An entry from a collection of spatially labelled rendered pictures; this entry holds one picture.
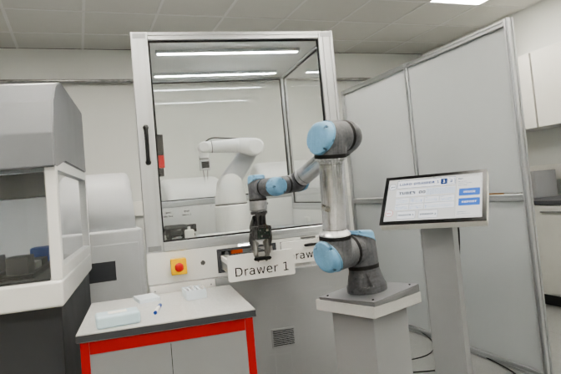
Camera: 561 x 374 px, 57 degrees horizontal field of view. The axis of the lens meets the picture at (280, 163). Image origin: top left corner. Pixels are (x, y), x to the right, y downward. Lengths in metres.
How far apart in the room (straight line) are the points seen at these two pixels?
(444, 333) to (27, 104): 2.20
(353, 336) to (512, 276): 1.63
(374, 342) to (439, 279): 0.92
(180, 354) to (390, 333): 0.75
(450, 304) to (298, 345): 0.78
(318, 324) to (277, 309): 0.23
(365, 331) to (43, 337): 1.29
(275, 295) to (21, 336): 1.11
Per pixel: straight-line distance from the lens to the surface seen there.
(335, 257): 1.84
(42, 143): 2.30
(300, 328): 2.69
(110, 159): 5.63
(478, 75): 3.50
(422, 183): 2.81
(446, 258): 2.77
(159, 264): 2.52
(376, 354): 1.97
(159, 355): 1.99
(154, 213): 2.51
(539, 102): 5.36
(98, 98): 5.71
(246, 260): 2.25
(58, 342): 2.42
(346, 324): 2.02
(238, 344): 2.02
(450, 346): 2.87
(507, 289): 3.49
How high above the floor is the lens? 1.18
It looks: 3 degrees up
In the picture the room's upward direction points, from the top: 5 degrees counter-clockwise
